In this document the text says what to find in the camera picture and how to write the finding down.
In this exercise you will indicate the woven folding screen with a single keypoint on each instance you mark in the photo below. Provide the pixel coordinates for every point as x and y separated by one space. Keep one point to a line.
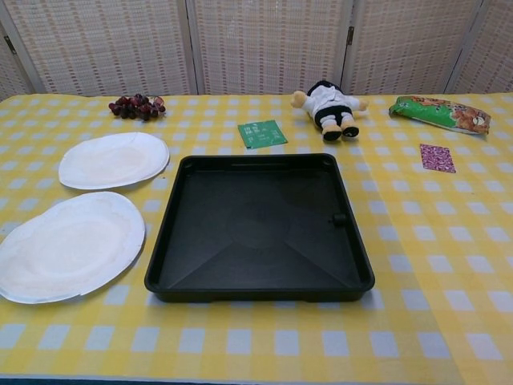
264 48

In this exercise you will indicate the black square plastic tray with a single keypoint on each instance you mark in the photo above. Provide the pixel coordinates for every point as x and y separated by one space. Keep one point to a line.
260 224

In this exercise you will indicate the green orange snack bag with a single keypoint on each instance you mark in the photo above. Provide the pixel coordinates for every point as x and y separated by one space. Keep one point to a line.
437 114

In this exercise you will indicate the dark red grape bunch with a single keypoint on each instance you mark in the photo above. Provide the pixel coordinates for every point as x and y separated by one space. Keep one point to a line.
134 107

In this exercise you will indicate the green sachet packet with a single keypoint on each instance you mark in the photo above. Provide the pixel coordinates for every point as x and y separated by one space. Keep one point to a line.
262 134

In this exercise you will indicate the purple patterned card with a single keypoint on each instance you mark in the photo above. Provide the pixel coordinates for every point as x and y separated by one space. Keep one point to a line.
437 158

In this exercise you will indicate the plush doll white shirt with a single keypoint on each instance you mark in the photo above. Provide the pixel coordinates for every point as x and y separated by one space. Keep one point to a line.
326 102

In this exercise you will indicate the white paper plate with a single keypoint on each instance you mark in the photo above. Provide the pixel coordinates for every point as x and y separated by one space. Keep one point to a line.
72 248
112 160

